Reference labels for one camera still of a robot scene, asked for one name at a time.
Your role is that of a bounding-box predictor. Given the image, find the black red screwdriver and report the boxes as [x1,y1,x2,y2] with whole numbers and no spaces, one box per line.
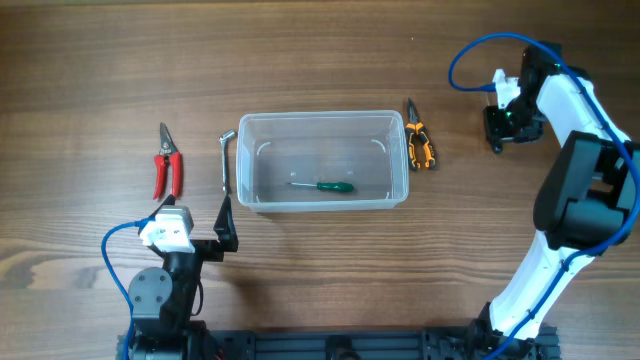
[492,143,504,154]

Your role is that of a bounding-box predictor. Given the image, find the orange black pliers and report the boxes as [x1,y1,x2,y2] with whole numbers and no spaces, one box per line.
[404,98,436,171]

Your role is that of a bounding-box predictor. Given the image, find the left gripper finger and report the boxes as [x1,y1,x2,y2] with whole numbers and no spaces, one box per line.
[213,195,238,244]
[149,195,176,218]

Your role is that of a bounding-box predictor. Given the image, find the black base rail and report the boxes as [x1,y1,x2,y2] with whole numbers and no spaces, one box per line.
[115,326,561,360]

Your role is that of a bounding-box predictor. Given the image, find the clear plastic container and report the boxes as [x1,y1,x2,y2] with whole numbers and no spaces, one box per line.
[236,110,409,213]

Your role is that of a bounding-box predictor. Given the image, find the silver socket wrench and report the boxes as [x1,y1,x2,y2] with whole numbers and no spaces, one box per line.
[219,129,237,195]

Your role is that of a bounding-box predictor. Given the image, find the green handled screwdriver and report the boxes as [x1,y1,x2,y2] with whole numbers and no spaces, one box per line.
[289,182,354,193]

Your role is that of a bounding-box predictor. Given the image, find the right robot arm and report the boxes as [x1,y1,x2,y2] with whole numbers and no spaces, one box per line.
[465,41,639,359]

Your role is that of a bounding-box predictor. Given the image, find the left blue cable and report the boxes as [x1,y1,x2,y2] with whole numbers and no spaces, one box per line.
[100,218,151,360]

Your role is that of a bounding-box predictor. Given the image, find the blue cable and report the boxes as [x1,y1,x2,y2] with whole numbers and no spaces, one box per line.
[100,218,151,360]
[447,32,640,360]

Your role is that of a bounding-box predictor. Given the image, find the red handled pruning shears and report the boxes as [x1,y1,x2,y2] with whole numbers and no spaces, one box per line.
[153,122,183,200]

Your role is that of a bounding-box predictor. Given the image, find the right blue cable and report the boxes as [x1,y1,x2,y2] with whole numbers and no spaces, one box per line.
[447,32,640,360]

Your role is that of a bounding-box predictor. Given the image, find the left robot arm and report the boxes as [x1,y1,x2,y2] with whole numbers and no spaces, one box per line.
[116,195,238,360]

